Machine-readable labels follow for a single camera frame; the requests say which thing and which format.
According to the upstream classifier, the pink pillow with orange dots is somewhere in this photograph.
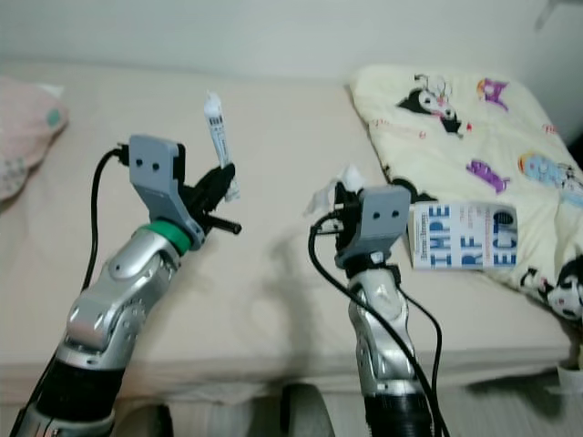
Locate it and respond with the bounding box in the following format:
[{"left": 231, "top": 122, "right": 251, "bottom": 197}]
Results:
[{"left": 0, "top": 75, "right": 69, "bottom": 203}]

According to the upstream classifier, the grey robot right leg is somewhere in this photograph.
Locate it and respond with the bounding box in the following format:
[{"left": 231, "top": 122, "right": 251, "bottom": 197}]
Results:
[{"left": 281, "top": 382, "right": 338, "bottom": 437}]

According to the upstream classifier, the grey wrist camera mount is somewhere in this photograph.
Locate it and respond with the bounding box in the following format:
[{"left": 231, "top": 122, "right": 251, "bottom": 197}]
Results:
[
  {"left": 128, "top": 135, "right": 203, "bottom": 247},
  {"left": 337, "top": 185, "right": 413, "bottom": 269}
]

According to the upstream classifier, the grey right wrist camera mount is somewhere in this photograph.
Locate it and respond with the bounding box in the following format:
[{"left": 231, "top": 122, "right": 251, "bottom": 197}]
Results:
[{"left": 337, "top": 185, "right": 413, "bottom": 269}]

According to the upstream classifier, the cream cartoon print quilt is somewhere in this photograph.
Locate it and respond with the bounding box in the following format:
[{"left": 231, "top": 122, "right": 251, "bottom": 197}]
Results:
[{"left": 348, "top": 64, "right": 583, "bottom": 324}]

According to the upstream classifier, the white printed tube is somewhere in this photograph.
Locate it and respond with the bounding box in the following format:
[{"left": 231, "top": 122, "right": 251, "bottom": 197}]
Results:
[{"left": 205, "top": 91, "right": 238, "bottom": 197}]

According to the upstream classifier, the white tissue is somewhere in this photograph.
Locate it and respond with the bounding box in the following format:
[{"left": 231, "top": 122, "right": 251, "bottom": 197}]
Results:
[{"left": 305, "top": 164, "right": 367, "bottom": 218}]

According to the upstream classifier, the white book with blue letters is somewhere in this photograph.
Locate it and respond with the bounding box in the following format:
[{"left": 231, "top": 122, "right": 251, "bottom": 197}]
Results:
[{"left": 408, "top": 202, "right": 520, "bottom": 270}]

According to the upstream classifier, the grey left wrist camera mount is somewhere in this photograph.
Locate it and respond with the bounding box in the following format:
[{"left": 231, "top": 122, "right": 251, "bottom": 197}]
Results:
[{"left": 128, "top": 135, "right": 203, "bottom": 247}]

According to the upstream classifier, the cream sheeted mattress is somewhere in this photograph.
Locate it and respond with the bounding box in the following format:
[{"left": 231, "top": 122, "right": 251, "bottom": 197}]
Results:
[{"left": 0, "top": 62, "right": 579, "bottom": 406}]

